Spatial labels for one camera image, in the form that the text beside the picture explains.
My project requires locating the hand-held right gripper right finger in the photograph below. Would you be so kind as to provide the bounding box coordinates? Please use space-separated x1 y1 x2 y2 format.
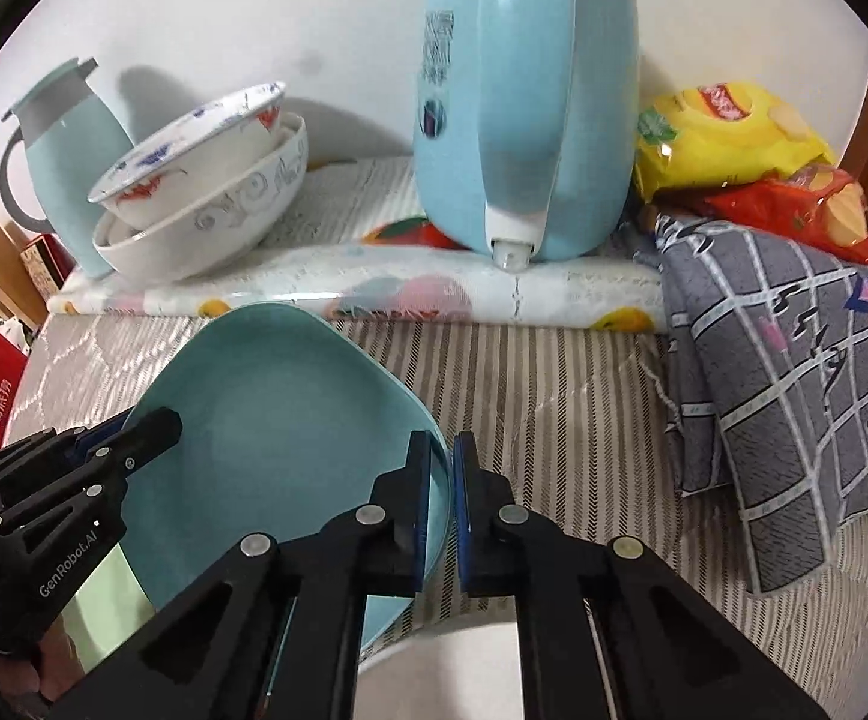
453 431 829 720

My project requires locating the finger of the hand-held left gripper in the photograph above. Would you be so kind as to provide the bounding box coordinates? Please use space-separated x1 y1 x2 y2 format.
65 407 184 501
0 405 140 494

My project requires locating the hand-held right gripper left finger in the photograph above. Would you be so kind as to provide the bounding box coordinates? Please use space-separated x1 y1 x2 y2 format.
47 431 435 720

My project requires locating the teal plate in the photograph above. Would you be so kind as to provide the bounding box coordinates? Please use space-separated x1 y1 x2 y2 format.
115 301 454 653

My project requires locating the plain white bowl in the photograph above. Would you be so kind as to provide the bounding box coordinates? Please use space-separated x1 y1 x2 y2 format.
355 619 525 720

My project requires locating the striped quilt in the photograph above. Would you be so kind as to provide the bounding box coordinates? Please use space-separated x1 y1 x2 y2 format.
2 311 868 720

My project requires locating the patterned dark red box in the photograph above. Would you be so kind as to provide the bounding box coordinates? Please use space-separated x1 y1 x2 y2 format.
21 232 76 299

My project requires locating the white bowl with grey swirls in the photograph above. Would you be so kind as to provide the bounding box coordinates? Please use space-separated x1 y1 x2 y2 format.
92 112 309 286

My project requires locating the fruit print cloth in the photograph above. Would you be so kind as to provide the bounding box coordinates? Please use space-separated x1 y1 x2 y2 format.
47 156 668 332

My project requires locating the floral white bowl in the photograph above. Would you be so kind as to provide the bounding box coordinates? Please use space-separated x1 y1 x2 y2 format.
87 81 289 230

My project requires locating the light blue thermos jug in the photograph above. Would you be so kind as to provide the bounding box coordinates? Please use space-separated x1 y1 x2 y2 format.
0 58 139 280

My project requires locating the grey checked cloth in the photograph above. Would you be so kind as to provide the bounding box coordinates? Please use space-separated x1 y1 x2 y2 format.
655 214 868 597

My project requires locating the light blue electric kettle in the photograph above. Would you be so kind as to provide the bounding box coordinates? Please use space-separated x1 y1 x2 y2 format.
411 0 641 275

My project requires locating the yellow chip bag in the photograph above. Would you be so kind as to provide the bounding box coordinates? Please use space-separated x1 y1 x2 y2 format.
633 82 836 203

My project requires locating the red chip bag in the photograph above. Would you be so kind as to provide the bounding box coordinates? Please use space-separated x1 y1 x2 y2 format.
693 161 868 267

